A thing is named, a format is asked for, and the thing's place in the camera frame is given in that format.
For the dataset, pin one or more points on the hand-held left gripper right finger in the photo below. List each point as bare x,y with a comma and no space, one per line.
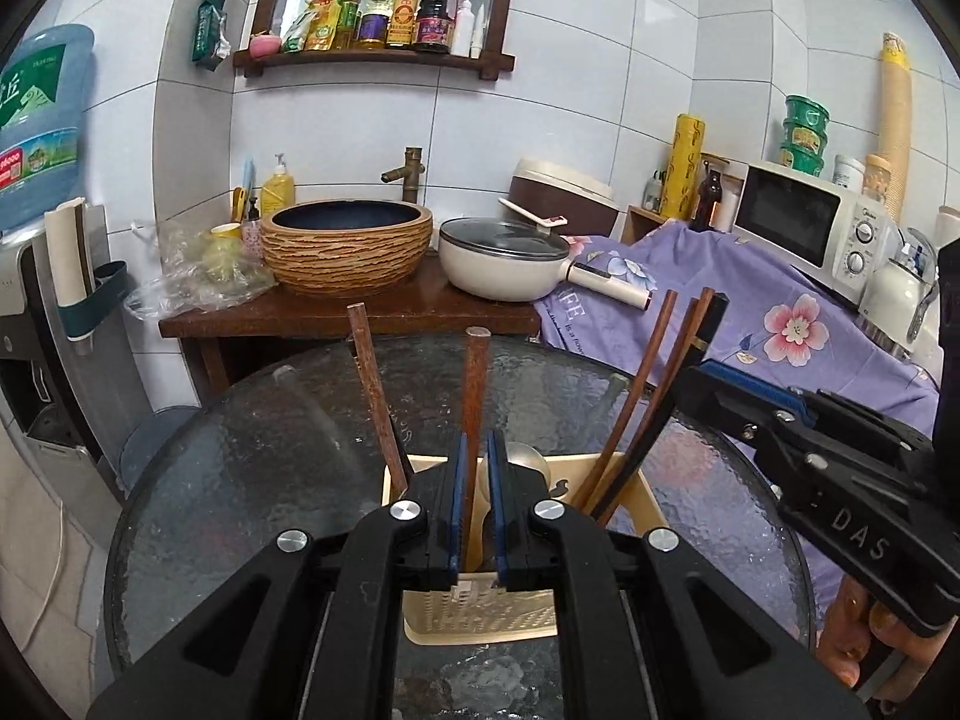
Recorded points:
501,517

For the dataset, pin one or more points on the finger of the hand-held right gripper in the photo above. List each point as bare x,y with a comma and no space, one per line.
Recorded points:
720,409
750,382

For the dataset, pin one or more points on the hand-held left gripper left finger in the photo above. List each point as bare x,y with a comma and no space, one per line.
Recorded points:
452,517

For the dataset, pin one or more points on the black chopstick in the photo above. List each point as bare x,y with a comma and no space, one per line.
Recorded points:
714,319

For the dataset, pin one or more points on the cream perforated utensil holder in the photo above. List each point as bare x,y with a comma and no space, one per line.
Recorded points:
480,611

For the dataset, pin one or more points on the person's right hand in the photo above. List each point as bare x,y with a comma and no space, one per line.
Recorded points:
855,630

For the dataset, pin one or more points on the purple floral cloth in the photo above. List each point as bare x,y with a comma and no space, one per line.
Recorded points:
757,292

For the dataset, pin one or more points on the white microwave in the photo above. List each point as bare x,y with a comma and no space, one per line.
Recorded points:
795,217

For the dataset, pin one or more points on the brown glass bottle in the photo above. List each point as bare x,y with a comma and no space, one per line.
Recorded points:
709,199

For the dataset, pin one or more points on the wooden crate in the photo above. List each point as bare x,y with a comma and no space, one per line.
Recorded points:
641,225

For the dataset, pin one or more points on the small clear bottle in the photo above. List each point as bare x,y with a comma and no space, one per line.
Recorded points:
654,191

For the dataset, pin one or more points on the yellow roll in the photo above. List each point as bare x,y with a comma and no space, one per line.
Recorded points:
686,165

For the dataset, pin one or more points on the wooden washstand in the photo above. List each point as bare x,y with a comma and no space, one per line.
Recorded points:
337,319

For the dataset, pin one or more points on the white jar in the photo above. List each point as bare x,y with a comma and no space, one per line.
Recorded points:
847,174

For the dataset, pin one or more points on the tan capped bottle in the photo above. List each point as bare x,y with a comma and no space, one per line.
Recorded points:
877,176

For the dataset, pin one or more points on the white pan with glass lid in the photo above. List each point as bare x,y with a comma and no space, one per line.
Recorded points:
495,274

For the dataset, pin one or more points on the stack of white paper bowls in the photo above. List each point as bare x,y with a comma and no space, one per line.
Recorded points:
949,223

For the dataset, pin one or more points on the brown rice cooker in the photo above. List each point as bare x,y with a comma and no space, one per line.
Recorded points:
562,191

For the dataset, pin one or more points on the woven pattern wash basin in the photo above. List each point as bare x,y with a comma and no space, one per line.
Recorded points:
345,262

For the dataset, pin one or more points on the stack of tan paper cups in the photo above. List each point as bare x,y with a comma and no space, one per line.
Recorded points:
895,127

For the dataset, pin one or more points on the brass faucet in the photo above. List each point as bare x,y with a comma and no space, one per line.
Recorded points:
412,172

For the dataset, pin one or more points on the clear plastic bag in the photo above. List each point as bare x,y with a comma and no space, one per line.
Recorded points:
202,270

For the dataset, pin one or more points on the yellow soap dispenser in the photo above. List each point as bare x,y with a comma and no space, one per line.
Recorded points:
277,191

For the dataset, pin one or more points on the blue toothbrush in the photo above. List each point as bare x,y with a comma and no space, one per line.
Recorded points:
244,195

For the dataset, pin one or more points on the teal cup holder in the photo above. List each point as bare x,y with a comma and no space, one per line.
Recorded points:
97,300

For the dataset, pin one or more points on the beige cloth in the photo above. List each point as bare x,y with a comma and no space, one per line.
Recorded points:
37,562

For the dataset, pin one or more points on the grey water dispenser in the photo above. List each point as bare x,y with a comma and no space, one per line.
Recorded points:
22,390

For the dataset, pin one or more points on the white squeeze bottle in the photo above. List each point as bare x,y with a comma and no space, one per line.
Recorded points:
465,26

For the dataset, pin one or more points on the wooden framed mirror shelf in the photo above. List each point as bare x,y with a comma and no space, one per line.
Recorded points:
375,58

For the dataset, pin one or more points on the white paper cup tube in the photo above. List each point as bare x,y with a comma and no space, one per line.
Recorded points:
67,255

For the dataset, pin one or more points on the dark soy sauce bottle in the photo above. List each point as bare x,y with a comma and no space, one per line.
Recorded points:
437,15

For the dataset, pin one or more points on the orange label bottle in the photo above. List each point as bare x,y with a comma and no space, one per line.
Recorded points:
405,11

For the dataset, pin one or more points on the pink bowl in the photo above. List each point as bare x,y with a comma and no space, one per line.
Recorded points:
262,45

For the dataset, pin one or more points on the purple label bottle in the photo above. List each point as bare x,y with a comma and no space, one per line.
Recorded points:
373,11

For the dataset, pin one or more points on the yellow packet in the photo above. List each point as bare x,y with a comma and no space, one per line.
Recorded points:
319,22

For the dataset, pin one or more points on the green label oil bottle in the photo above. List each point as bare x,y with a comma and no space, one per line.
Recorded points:
347,15

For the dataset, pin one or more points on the green packet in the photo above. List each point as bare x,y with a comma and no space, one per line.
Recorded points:
210,26

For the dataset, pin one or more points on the blue water jug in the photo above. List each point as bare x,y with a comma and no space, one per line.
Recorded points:
41,127

